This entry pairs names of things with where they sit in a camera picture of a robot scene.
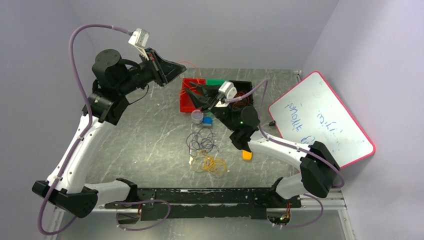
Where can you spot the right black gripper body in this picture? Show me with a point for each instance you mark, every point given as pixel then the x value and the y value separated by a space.
pixel 206 105

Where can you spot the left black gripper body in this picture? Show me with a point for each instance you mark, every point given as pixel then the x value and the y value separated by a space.
pixel 159 73

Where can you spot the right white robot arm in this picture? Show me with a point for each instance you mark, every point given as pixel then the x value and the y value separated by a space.
pixel 318 170

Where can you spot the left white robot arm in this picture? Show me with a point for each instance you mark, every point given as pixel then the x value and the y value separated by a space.
pixel 115 78

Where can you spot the green plastic bin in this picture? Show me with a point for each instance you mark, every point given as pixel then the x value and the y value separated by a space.
pixel 215 82

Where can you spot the red plastic bin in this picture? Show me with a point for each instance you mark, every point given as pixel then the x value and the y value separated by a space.
pixel 185 103

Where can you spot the clear plastic cup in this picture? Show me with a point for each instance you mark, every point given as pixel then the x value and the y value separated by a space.
pixel 197 116

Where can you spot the blue block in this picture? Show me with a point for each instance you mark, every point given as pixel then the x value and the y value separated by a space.
pixel 207 122

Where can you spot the black plastic bin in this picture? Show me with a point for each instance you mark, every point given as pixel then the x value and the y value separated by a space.
pixel 242 87

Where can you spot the orange yellow block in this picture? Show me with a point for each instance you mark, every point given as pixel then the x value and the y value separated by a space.
pixel 247 155

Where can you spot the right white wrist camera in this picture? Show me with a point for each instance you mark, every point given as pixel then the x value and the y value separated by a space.
pixel 226 92

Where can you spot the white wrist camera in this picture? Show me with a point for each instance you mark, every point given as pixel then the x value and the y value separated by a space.
pixel 226 92
pixel 139 39

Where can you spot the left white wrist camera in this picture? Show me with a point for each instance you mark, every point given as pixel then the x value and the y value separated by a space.
pixel 139 39

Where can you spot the white board with pink frame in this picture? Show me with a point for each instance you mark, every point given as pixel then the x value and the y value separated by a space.
pixel 312 112

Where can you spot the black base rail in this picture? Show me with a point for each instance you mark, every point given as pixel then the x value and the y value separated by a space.
pixel 196 203

